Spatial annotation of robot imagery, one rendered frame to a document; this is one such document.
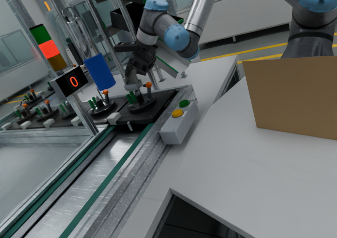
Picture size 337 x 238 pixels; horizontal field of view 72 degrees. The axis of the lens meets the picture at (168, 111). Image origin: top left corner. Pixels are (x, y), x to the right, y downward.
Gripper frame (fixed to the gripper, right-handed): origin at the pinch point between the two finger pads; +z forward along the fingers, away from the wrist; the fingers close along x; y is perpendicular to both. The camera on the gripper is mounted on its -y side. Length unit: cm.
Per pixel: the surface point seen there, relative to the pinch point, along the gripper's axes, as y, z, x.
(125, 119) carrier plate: 7.8, 11.4, -10.8
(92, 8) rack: -35.2, -9.0, 19.2
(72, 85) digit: -12.2, -0.3, -20.2
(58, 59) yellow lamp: -19.3, -7.5, -19.5
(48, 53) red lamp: -22.3, -9.0, -21.1
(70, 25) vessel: -76, 33, 54
